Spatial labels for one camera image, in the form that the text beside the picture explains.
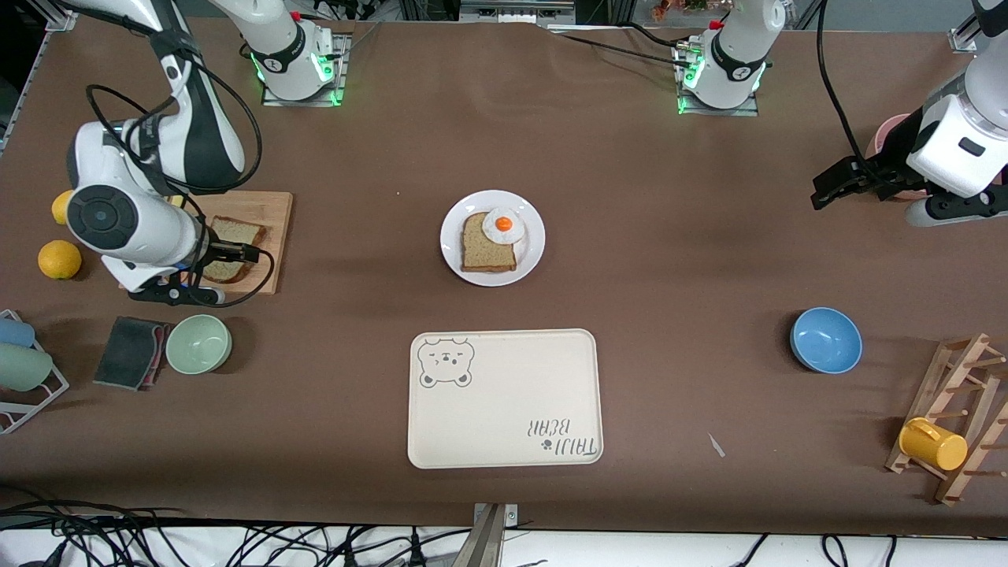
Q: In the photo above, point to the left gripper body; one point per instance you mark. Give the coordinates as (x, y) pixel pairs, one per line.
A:
(887, 164)

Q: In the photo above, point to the brown bread slice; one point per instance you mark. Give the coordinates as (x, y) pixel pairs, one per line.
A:
(236, 232)
(484, 256)

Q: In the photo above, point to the white round plate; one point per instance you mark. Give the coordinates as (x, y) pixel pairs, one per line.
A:
(453, 252)

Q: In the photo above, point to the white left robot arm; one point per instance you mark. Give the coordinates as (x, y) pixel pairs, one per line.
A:
(736, 71)

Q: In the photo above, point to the pink bowl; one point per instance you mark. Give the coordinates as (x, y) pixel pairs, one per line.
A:
(883, 132)

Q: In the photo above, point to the bamboo cutting board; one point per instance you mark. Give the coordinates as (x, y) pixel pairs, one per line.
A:
(272, 205)

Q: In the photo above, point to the folded grey cloth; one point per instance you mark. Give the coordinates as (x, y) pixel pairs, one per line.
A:
(126, 353)

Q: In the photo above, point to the pink cloth under grey cloth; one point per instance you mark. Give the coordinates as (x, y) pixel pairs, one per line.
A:
(161, 354)

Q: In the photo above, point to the yellow lemon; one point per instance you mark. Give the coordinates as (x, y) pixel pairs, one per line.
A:
(59, 260)
(61, 209)

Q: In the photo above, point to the mint green bowl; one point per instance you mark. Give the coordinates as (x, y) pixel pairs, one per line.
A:
(198, 345)

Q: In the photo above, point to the blue plastic cup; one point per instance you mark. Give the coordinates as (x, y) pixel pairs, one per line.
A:
(14, 333)

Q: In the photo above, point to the mint green plastic cup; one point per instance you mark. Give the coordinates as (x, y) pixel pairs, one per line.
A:
(24, 368)

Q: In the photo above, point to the blue bowl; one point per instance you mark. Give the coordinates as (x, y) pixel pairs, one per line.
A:
(827, 340)

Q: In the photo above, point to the wooden mug rack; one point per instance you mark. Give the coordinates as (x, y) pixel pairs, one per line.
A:
(939, 398)

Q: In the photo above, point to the toy fried egg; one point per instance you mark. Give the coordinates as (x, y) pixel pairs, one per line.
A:
(504, 224)

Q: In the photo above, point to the yellow mug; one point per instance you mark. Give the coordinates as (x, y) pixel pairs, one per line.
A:
(933, 447)

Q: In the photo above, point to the small white tape scrap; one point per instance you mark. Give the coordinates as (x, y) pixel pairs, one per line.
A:
(716, 445)

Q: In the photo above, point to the cream tray with bear print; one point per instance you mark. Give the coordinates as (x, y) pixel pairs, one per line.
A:
(504, 409)

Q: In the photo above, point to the grey metal box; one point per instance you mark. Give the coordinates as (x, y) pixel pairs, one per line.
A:
(516, 11)

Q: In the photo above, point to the metal table corner bracket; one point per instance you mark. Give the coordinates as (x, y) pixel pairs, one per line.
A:
(964, 41)
(61, 20)

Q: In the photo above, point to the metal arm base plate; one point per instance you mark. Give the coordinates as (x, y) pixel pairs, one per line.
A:
(748, 111)
(340, 79)

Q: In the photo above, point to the aluminium frame rail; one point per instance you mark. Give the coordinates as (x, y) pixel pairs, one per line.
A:
(21, 98)

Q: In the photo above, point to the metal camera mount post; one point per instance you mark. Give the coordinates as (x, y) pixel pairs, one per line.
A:
(492, 535)

